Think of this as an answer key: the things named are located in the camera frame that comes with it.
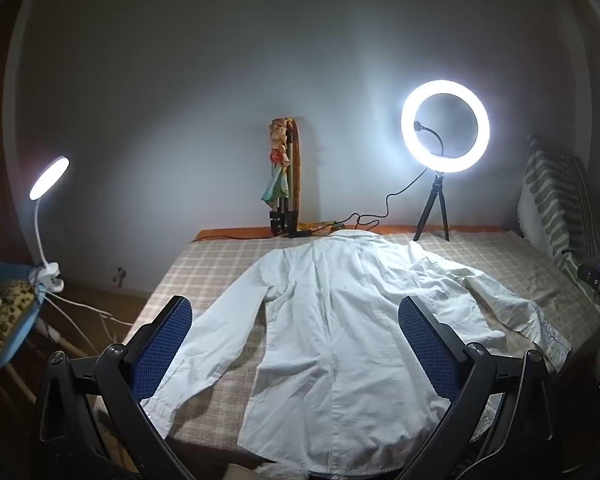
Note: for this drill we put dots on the white clip lamp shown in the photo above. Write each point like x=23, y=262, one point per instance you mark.
x=50, y=177

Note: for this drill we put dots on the leopard print cloth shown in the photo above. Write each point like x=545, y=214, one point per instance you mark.
x=5, y=320

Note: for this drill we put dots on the small black tripod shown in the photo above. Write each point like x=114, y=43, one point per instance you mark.
x=438, y=195

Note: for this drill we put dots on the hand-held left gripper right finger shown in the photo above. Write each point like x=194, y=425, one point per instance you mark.
x=427, y=346

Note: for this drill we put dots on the green striped pillow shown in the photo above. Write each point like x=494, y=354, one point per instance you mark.
x=545, y=195

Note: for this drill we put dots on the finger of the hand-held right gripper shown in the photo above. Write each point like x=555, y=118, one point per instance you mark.
x=587, y=271

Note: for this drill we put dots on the colourful patterned scarf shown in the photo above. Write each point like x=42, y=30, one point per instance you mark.
x=278, y=140

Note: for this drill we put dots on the blue chair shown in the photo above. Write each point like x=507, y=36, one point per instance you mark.
x=0, y=270

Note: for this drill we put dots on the white long-sleeved shirt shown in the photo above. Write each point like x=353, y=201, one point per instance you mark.
x=330, y=335

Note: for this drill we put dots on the beige checked blanket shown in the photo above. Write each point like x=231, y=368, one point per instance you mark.
x=220, y=270

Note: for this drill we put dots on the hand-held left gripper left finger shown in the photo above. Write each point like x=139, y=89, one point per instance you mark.
x=167, y=341

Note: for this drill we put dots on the folded metal tripod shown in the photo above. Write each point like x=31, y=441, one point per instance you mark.
x=291, y=180

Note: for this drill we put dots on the orange patterned bedsheet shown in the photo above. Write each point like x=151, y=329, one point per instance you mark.
x=230, y=234

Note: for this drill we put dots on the white power adapter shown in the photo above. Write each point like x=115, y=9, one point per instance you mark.
x=50, y=332

